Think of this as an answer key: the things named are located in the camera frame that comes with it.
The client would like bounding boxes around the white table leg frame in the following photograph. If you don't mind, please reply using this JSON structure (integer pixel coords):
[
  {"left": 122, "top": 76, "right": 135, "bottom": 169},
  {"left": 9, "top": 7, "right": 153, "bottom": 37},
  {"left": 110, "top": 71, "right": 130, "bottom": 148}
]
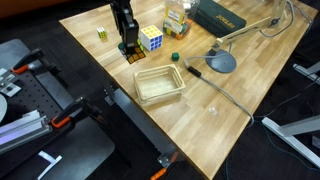
[
  {"left": 292, "top": 61, "right": 320, "bottom": 83},
  {"left": 261, "top": 114, "right": 320, "bottom": 169}
]

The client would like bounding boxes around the white bent bracket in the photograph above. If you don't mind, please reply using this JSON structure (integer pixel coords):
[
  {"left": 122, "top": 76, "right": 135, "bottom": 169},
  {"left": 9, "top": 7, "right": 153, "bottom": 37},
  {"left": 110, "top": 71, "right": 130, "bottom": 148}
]
[{"left": 36, "top": 150, "right": 63, "bottom": 180}]

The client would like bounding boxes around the thick grey cable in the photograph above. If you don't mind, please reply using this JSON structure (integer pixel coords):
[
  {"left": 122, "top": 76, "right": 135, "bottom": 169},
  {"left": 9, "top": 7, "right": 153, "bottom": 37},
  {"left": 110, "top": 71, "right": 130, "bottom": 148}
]
[{"left": 196, "top": 73, "right": 256, "bottom": 129}]

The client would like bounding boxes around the black clamp with orange pad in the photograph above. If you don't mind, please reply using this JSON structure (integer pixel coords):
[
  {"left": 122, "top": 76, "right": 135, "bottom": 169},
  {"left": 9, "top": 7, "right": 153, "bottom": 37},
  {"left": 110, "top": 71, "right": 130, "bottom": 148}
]
[
  {"left": 10, "top": 48, "right": 44, "bottom": 75},
  {"left": 49, "top": 96, "right": 103, "bottom": 129}
]

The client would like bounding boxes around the grey round lamp base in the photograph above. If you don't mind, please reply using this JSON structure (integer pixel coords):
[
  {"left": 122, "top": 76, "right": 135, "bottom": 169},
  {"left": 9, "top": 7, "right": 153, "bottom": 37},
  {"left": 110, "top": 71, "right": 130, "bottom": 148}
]
[{"left": 204, "top": 48, "right": 238, "bottom": 74}]

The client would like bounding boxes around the thin grey cable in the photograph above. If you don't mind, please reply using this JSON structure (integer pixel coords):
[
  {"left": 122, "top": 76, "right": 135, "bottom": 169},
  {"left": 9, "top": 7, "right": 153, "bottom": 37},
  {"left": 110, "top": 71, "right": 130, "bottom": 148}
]
[{"left": 259, "top": 0, "right": 314, "bottom": 38}]

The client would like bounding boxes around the large white-edged Rubik's cube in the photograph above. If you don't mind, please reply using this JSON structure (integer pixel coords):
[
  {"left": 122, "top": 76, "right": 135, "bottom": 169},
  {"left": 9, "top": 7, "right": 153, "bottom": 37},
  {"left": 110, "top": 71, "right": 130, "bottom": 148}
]
[{"left": 139, "top": 24, "right": 164, "bottom": 52}]

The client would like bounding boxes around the dark green zip case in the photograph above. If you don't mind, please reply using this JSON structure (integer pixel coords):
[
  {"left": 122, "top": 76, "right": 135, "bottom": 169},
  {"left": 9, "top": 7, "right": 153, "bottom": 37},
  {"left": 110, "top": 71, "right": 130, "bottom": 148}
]
[{"left": 193, "top": 0, "right": 248, "bottom": 38}]

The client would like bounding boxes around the aluminium extrusion profile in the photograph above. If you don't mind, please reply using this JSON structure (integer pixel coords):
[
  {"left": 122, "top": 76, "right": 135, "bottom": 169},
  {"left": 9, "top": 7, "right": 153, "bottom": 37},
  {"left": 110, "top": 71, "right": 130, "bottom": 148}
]
[{"left": 0, "top": 109, "right": 54, "bottom": 154}]

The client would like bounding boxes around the dark grey platform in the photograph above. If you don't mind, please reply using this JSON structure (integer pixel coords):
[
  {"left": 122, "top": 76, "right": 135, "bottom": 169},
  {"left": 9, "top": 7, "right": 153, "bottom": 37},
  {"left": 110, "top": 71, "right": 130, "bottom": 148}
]
[{"left": 0, "top": 38, "right": 116, "bottom": 180}]

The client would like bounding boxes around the grey metal bar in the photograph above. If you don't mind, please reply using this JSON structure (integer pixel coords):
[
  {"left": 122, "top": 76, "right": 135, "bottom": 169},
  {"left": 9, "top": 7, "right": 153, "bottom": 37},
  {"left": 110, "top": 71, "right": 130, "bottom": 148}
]
[{"left": 111, "top": 88, "right": 178, "bottom": 158}]

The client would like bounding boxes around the grey lamp cable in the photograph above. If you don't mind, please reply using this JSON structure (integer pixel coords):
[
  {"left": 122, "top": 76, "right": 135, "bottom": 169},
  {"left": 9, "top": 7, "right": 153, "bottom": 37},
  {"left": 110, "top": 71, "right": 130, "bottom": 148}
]
[{"left": 184, "top": 54, "right": 214, "bottom": 69}]

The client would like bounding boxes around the tiny white-edged Rubik's cube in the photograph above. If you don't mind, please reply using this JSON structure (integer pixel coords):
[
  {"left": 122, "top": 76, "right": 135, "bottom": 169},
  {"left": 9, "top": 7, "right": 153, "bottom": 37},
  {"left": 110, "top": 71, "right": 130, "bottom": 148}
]
[{"left": 96, "top": 26, "right": 108, "bottom": 39}]

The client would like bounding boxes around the small silver metal bracket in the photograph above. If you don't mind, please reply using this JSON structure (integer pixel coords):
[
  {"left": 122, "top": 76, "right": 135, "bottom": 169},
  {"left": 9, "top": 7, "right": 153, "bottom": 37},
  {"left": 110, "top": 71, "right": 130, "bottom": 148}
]
[{"left": 0, "top": 68, "right": 23, "bottom": 98}]

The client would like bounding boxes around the light wooden box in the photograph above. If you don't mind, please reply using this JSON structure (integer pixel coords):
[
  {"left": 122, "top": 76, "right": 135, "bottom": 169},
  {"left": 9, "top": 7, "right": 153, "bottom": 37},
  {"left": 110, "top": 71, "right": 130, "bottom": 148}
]
[{"left": 133, "top": 63, "right": 187, "bottom": 107}]

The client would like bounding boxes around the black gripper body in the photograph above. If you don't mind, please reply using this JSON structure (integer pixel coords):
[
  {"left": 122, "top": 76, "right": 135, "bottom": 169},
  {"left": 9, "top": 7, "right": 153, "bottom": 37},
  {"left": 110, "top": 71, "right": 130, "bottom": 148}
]
[{"left": 110, "top": 0, "right": 134, "bottom": 28}]

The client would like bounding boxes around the black-edged Rubik's cube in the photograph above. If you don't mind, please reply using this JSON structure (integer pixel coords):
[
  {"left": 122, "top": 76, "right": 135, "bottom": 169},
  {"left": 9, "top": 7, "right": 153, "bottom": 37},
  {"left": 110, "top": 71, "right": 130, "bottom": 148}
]
[{"left": 118, "top": 39, "right": 147, "bottom": 65}]

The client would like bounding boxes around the metal table edge bracket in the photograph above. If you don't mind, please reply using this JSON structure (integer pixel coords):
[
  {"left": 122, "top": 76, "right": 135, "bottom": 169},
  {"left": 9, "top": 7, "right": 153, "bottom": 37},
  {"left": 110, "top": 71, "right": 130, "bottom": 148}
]
[
  {"left": 103, "top": 87, "right": 117, "bottom": 106},
  {"left": 157, "top": 151, "right": 176, "bottom": 168}
]

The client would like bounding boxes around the black perforated board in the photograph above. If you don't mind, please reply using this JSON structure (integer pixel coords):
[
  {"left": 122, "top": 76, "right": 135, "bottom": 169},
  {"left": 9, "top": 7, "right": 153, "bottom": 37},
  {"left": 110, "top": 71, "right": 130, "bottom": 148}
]
[{"left": 0, "top": 63, "right": 84, "bottom": 178}]

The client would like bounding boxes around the black cable connector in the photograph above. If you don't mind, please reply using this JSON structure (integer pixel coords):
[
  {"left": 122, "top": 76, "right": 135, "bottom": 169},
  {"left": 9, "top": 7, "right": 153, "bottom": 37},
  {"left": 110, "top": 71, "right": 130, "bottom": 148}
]
[{"left": 187, "top": 65, "right": 202, "bottom": 78}]

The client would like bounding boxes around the clear plastic jar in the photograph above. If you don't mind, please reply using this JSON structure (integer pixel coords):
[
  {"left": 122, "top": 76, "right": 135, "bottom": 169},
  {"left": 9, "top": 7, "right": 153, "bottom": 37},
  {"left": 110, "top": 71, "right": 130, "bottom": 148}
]
[{"left": 164, "top": 0, "right": 201, "bottom": 26}]

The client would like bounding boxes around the orange-handled clamp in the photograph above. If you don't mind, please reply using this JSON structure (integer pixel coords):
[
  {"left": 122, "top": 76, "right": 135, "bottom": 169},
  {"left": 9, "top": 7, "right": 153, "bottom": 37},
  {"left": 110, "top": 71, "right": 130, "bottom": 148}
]
[{"left": 149, "top": 156, "right": 183, "bottom": 180}]

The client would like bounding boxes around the grey round disc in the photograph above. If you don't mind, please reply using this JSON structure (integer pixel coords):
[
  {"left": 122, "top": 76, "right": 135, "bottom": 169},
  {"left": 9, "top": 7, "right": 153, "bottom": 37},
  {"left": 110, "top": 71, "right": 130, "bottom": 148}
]
[{"left": 0, "top": 94, "right": 8, "bottom": 124}]

